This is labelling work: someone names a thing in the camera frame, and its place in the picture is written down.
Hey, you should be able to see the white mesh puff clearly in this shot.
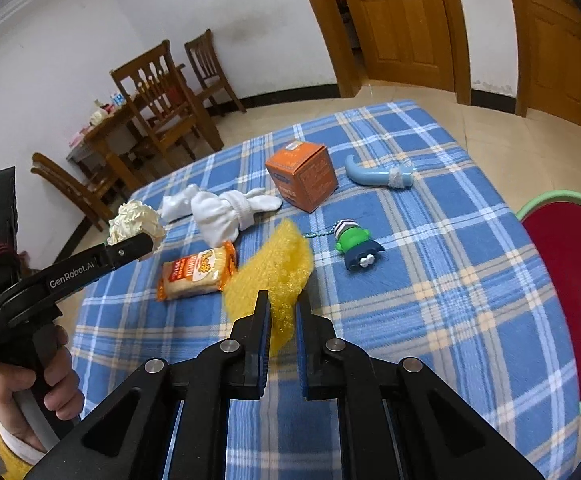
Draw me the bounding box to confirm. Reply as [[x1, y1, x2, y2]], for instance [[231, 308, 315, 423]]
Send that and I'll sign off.
[[106, 200, 166, 260]]

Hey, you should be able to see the green frog keychain toy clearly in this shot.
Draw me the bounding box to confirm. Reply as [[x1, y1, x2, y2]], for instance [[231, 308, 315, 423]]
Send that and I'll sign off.
[[303, 219, 385, 271]]

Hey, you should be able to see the orange snack packet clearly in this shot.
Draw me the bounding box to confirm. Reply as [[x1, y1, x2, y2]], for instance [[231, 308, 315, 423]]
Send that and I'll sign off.
[[156, 242, 237, 301]]

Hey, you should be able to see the yellow foam net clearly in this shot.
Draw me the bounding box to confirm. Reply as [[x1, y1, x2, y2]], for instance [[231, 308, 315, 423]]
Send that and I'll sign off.
[[223, 219, 314, 356]]

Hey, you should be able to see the white sock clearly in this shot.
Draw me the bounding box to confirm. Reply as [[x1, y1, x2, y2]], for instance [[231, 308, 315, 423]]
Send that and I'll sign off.
[[160, 184, 283, 248]]

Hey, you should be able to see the blue curved toy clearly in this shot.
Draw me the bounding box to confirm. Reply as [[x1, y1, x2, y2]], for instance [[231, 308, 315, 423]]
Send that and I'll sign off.
[[345, 155, 414, 190]]

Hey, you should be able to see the orange cardboard box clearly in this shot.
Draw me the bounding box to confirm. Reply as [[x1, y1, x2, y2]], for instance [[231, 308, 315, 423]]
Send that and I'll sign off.
[[266, 140, 338, 212]]

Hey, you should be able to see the person's left hand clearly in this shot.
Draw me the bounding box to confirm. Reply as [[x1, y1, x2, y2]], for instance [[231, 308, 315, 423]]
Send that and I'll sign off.
[[0, 326, 84, 452]]

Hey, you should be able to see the wooden chair at left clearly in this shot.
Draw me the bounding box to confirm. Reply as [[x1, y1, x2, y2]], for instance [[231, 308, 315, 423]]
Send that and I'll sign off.
[[30, 152, 123, 232]]

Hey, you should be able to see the blue plaid tablecloth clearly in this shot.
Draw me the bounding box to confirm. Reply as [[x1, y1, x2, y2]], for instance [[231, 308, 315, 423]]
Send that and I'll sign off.
[[72, 101, 579, 479]]

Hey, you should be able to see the wooden dining table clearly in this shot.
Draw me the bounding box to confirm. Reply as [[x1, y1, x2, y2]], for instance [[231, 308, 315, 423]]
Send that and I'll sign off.
[[64, 63, 226, 194]]

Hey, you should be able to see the wooden chair near table front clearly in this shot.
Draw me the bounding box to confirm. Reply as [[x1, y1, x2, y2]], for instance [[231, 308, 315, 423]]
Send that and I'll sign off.
[[110, 39, 224, 169]]

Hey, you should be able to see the left wooden door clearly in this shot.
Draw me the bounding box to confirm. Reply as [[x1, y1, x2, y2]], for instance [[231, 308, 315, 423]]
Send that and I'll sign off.
[[309, 0, 471, 105]]

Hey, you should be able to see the wooden door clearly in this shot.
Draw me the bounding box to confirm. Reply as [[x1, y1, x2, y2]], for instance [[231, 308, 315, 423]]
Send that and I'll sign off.
[[309, 0, 471, 105], [511, 0, 581, 126]]

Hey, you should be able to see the right wooden door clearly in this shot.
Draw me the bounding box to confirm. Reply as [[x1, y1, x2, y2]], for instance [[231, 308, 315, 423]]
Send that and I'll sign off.
[[511, 0, 581, 126]]

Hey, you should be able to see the wooden chair against wall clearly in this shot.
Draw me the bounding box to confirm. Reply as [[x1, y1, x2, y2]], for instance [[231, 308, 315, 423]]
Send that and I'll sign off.
[[184, 28, 246, 116]]

